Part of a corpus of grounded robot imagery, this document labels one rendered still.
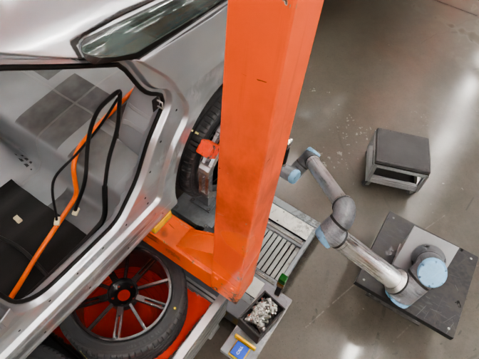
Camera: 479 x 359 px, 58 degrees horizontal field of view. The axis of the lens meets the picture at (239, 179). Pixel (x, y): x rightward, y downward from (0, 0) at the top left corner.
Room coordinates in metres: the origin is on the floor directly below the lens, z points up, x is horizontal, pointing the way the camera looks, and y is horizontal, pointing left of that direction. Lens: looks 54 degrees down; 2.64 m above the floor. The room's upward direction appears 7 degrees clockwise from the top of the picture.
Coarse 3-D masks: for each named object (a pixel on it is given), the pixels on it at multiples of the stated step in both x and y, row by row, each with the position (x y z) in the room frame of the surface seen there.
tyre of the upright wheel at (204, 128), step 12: (216, 96) 1.57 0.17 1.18; (204, 108) 1.49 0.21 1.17; (216, 108) 1.49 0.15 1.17; (204, 120) 1.43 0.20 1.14; (216, 120) 1.45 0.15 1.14; (192, 132) 1.38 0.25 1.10; (204, 132) 1.37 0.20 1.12; (192, 144) 1.33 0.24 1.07; (192, 156) 1.29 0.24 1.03; (180, 168) 1.28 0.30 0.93; (192, 168) 1.28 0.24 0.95; (180, 180) 1.26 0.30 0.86; (192, 180) 1.28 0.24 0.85; (216, 180) 1.48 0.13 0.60; (192, 192) 1.28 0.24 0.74
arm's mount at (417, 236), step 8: (416, 232) 1.35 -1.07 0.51; (424, 232) 1.35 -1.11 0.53; (408, 240) 1.32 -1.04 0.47; (416, 240) 1.32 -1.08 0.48; (424, 240) 1.32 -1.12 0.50; (432, 240) 1.31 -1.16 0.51; (440, 240) 1.31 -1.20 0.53; (400, 248) 1.33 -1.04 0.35; (408, 248) 1.29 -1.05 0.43; (440, 248) 1.28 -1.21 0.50; (448, 248) 1.27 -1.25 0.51; (456, 248) 1.27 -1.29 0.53; (400, 256) 1.25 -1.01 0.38; (408, 256) 1.25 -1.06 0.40; (448, 256) 1.24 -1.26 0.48; (392, 264) 1.23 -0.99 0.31; (400, 264) 1.22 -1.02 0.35; (408, 264) 1.21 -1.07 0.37; (448, 264) 1.20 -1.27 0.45
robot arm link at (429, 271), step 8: (424, 256) 1.16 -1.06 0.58; (432, 256) 1.15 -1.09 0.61; (440, 256) 1.19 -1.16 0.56; (416, 264) 1.12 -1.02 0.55; (424, 264) 1.09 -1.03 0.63; (432, 264) 1.09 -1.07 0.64; (440, 264) 1.09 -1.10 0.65; (408, 272) 1.09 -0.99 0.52; (416, 272) 1.07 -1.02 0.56; (424, 272) 1.06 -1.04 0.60; (432, 272) 1.06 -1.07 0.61; (440, 272) 1.05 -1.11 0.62; (416, 280) 1.03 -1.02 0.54; (424, 280) 1.02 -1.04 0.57; (432, 280) 1.02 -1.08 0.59; (440, 280) 1.02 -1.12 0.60; (424, 288) 1.00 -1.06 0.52
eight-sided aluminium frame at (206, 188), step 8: (216, 136) 1.39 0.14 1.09; (208, 160) 1.32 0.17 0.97; (216, 160) 1.31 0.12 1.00; (200, 168) 1.28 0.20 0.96; (208, 168) 1.27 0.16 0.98; (200, 176) 1.28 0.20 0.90; (208, 176) 1.25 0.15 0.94; (200, 184) 1.28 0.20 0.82; (208, 184) 1.26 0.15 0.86; (216, 184) 1.42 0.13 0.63; (200, 192) 1.28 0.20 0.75; (208, 192) 1.26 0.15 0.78; (216, 192) 1.33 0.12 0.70
